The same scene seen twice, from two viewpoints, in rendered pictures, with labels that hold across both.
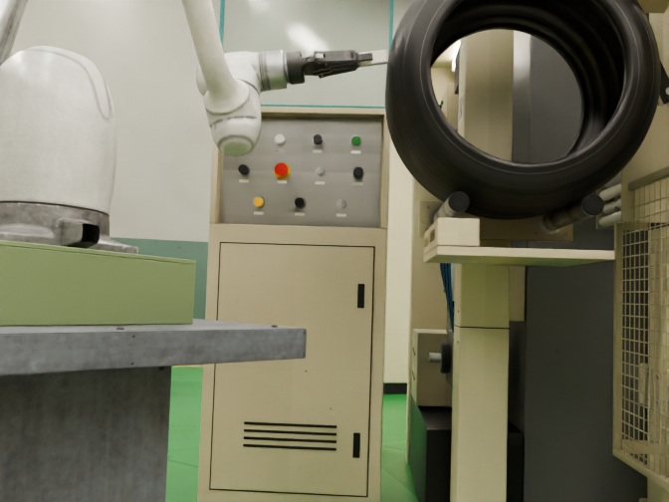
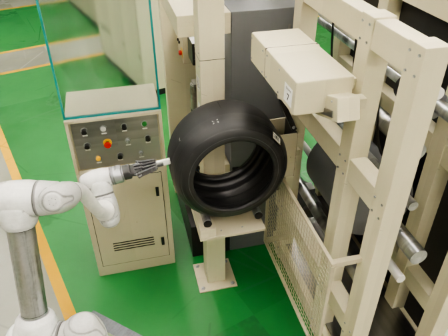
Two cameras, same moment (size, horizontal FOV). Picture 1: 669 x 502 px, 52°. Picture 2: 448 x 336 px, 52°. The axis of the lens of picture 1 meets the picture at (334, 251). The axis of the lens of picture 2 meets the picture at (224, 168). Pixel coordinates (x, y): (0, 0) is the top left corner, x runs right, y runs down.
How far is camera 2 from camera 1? 1.87 m
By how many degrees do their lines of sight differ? 42
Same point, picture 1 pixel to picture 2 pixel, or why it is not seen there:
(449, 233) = (205, 235)
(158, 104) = not seen: outside the picture
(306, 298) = (131, 197)
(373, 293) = (163, 189)
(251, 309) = not seen: hidden behind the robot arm
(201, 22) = (94, 209)
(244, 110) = (114, 216)
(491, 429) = (219, 245)
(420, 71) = (189, 185)
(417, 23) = (185, 167)
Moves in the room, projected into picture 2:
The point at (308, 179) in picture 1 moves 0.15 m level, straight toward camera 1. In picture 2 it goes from (122, 144) to (126, 157)
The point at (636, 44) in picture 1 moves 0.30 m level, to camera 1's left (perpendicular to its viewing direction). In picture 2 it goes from (278, 162) to (220, 172)
